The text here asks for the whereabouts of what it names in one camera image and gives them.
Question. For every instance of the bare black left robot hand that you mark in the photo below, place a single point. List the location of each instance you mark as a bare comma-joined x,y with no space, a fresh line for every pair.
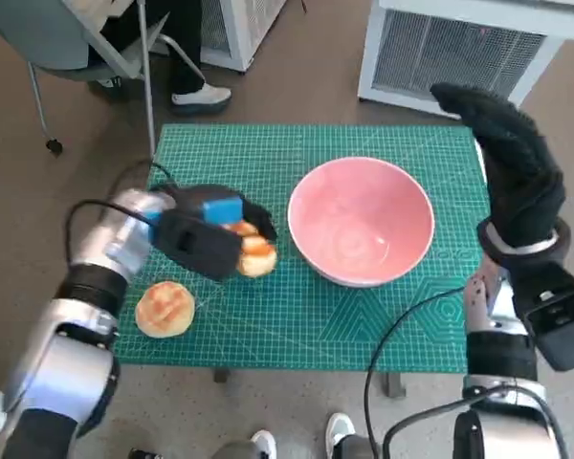
220,208

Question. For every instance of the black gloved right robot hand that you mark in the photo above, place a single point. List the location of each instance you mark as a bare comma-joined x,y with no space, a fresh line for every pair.
516,167

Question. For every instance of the long orange bread loaf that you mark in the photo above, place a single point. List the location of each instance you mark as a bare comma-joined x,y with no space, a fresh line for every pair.
258,251

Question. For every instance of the round pale bread bun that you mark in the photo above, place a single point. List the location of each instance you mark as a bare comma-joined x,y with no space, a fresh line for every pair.
165,308

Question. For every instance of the pink bowl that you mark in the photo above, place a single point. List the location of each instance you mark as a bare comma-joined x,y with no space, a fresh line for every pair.
359,215

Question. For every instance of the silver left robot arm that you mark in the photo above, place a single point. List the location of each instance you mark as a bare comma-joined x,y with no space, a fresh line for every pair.
62,358

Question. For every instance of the green cutting mat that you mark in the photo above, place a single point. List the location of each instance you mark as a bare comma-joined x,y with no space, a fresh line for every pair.
277,315

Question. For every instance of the large white grille cabinet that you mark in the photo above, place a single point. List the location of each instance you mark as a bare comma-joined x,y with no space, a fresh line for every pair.
459,52

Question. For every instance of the seated person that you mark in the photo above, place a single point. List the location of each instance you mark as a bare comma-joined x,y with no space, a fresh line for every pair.
189,52

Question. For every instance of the small white grille cabinet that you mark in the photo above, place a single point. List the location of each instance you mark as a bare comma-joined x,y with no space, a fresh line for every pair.
239,28

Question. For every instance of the grey chair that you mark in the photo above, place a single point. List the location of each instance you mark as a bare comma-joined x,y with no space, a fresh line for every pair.
43,33

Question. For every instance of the standing person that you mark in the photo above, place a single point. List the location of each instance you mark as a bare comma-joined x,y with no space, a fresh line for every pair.
339,432

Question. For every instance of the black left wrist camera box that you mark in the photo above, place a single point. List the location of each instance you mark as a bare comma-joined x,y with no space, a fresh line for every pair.
201,248

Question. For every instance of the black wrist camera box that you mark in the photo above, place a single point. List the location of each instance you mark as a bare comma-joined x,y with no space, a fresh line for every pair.
201,248
559,320

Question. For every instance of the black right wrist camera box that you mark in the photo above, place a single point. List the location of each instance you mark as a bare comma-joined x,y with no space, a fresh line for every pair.
559,320

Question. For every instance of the metal table bracket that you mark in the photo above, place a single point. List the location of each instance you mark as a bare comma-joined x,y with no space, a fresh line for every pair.
221,375
396,385

